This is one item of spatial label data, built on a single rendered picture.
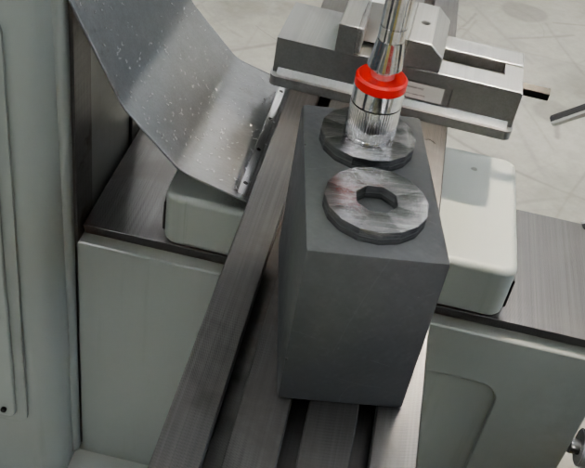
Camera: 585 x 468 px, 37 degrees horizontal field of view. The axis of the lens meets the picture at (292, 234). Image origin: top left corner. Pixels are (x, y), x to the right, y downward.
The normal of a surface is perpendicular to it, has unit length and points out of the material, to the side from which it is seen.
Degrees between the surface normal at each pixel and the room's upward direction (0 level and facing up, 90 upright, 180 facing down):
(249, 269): 0
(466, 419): 90
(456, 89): 90
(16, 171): 89
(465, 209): 0
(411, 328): 90
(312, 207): 0
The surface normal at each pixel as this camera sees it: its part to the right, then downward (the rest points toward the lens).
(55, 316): 0.61, 0.56
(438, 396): -0.18, 0.62
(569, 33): 0.14, -0.76
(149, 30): 0.93, -0.14
